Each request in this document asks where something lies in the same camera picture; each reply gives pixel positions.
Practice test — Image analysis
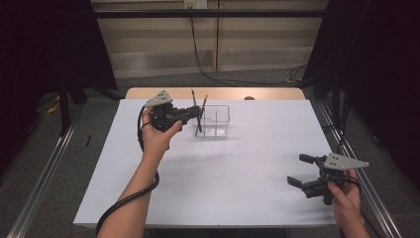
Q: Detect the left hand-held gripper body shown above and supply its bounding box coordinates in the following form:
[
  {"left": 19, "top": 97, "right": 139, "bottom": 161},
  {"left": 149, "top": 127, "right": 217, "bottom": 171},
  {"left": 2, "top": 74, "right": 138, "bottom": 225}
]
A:
[{"left": 144, "top": 89, "right": 188, "bottom": 134}]

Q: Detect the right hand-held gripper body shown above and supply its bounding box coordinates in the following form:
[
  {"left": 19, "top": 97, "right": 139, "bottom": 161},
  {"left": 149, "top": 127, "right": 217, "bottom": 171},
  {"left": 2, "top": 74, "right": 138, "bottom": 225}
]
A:
[{"left": 301, "top": 152, "right": 370, "bottom": 206}]

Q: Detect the black pencil with tan end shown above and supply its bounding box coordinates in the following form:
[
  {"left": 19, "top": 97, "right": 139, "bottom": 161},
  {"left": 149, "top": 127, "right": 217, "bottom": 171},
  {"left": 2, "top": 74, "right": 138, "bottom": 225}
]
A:
[{"left": 195, "top": 94, "right": 209, "bottom": 137}]

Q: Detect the clear plastic organizer box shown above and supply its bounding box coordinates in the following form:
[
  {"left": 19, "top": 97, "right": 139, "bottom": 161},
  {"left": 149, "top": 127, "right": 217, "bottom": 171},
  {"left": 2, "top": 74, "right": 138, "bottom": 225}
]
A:
[{"left": 190, "top": 104, "right": 231, "bottom": 141}]

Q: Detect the person's left hand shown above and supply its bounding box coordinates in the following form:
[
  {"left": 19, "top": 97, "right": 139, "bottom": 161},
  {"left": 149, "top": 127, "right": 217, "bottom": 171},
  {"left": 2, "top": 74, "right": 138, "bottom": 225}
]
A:
[{"left": 141, "top": 107, "right": 183, "bottom": 160}]

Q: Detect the person's right hand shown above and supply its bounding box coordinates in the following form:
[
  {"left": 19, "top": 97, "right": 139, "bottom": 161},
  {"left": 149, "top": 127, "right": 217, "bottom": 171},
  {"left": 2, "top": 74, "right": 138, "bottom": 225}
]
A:
[{"left": 327, "top": 169, "right": 365, "bottom": 229}]

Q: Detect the white table sheet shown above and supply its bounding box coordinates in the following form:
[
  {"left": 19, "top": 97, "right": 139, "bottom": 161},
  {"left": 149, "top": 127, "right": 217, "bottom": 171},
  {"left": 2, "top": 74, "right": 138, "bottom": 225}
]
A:
[{"left": 72, "top": 98, "right": 338, "bottom": 229}]

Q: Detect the black horizontal bar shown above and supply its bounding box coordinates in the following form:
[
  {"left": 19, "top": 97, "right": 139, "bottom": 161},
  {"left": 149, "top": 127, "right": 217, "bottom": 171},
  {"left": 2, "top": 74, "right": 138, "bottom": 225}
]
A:
[{"left": 93, "top": 9, "right": 328, "bottom": 19}]

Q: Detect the black metal stand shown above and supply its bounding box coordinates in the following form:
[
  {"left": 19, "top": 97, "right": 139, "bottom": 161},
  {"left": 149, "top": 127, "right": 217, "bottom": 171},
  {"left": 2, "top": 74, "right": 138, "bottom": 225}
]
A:
[{"left": 57, "top": 77, "right": 72, "bottom": 137}]

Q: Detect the black curtain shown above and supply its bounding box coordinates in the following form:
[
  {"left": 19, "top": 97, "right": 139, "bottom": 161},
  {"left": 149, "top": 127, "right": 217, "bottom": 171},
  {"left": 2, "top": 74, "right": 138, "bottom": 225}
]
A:
[
  {"left": 301, "top": 0, "right": 420, "bottom": 189},
  {"left": 0, "top": 0, "right": 118, "bottom": 173}
]

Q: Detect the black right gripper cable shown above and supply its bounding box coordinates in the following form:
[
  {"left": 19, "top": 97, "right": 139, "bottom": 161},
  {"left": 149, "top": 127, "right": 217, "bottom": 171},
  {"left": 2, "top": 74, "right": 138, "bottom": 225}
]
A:
[{"left": 343, "top": 174, "right": 379, "bottom": 238}]

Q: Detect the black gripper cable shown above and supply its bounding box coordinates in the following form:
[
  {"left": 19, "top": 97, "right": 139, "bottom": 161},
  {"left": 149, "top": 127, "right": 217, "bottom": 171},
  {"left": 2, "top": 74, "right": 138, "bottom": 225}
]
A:
[
  {"left": 343, "top": 174, "right": 379, "bottom": 238},
  {"left": 95, "top": 105, "right": 160, "bottom": 237}
]

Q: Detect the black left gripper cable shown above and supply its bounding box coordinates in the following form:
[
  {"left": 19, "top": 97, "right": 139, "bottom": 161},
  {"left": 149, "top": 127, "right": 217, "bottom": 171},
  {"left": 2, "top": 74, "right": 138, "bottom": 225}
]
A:
[{"left": 95, "top": 105, "right": 160, "bottom": 237}]

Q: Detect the black wall cable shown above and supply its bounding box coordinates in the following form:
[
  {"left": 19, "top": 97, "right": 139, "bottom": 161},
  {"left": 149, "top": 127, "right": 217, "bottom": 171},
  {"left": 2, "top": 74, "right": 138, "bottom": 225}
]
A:
[{"left": 188, "top": 16, "right": 308, "bottom": 87}]

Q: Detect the aluminium floor rail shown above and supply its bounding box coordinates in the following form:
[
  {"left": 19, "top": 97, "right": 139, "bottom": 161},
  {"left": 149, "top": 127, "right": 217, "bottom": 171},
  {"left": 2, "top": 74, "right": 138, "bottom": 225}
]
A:
[
  {"left": 6, "top": 108, "right": 83, "bottom": 238},
  {"left": 316, "top": 100, "right": 402, "bottom": 238}
]

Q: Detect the white wall socket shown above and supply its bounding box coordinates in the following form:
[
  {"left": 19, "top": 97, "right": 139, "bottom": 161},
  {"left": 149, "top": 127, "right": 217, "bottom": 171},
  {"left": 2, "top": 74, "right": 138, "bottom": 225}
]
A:
[{"left": 183, "top": 0, "right": 208, "bottom": 10}]

